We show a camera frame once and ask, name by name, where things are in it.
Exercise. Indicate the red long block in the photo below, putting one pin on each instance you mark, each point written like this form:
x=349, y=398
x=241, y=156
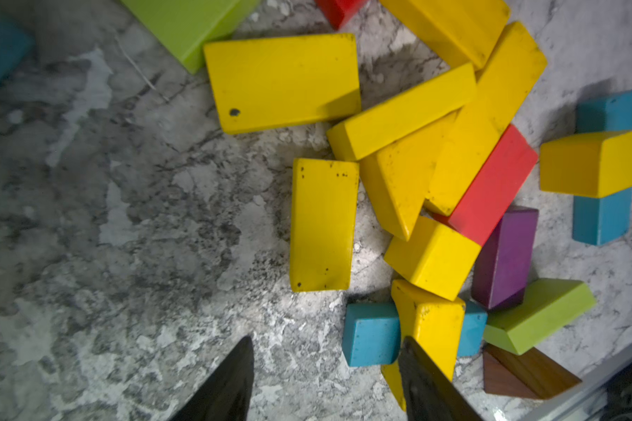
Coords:
x=340, y=12

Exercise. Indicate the purple block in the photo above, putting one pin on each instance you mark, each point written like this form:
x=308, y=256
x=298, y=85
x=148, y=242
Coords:
x=502, y=268

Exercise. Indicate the small yellow cube right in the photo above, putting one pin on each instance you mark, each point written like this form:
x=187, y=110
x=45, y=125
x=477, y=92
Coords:
x=593, y=165

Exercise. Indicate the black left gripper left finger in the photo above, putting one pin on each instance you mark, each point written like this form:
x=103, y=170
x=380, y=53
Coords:
x=226, y=393

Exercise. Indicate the yellow block front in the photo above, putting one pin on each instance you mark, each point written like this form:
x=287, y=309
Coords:
x=435, y=323

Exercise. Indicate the lime green block front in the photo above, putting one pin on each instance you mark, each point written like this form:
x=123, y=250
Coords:
x=548, y=305

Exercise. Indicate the orange brown block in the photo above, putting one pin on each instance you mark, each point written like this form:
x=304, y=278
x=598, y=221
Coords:
x=532, y=375

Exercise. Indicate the red block lower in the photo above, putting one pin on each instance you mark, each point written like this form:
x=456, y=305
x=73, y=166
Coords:
x=494, y=188

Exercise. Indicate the teal long block right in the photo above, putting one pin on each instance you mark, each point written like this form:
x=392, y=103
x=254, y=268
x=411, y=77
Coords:
x=598, y=221

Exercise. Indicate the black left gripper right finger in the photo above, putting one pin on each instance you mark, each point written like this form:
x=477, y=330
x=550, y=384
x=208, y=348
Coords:
x=429, y=394

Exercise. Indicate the yellow block right end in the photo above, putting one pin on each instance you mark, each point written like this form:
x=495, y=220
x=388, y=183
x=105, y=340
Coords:
x=458, y=31

